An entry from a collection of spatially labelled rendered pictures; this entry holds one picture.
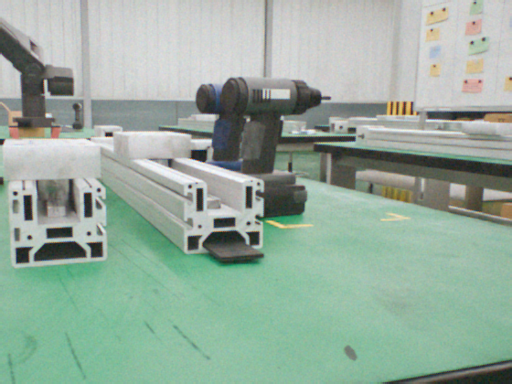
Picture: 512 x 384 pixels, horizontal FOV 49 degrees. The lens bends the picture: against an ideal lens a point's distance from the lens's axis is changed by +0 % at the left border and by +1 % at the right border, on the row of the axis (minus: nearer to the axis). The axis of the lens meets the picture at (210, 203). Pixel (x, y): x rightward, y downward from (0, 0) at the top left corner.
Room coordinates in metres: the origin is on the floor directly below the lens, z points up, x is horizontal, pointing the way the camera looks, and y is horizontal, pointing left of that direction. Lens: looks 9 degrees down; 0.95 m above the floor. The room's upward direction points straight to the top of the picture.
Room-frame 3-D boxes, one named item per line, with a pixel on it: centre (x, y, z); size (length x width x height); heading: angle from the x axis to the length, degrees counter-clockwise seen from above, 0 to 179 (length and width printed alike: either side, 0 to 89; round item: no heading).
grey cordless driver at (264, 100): (0.92, -0.11, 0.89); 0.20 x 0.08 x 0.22; 118
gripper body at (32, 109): (1.42, 0.44, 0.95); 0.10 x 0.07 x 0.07; 111
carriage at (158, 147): (1.03, 0.11, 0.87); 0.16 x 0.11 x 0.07; 19
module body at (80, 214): (0.97, 0.29, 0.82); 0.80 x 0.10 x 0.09; 19
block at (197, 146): (1.36, 0.05, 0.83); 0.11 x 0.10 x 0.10; 88
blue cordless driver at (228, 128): (1.14, -0.07, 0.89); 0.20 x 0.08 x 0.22; 117
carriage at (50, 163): (0.73, 0.21, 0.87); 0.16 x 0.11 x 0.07; 19
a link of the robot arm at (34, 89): (1.42, 0.44, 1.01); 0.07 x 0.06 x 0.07; 109
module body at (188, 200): (1.03, 0.11, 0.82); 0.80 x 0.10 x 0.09; 19
